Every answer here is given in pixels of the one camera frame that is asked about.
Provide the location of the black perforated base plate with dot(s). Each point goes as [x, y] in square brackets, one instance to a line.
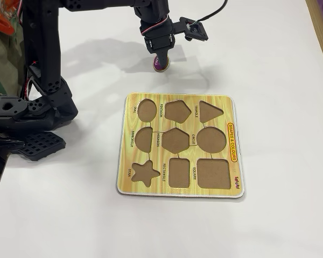
[41, 146]

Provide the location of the black square wrist camera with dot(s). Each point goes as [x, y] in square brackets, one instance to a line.
[195, 29]

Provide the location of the person in beige clothing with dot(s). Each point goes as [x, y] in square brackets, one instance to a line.
[2, 59]

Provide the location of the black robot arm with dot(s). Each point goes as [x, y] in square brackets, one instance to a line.
[40, 53]

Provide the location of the purple oval puzzle piece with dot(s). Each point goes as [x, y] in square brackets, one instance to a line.
[156, 65]

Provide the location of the wooden shapes puzzle board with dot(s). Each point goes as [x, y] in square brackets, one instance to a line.
[183, 150]

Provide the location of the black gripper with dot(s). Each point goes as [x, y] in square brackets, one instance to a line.
[159, 44]

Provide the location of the orange floral cloth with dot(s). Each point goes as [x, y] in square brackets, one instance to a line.
[2, 16]

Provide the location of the glossy black table clamp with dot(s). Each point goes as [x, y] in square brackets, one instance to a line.
[5, 145]

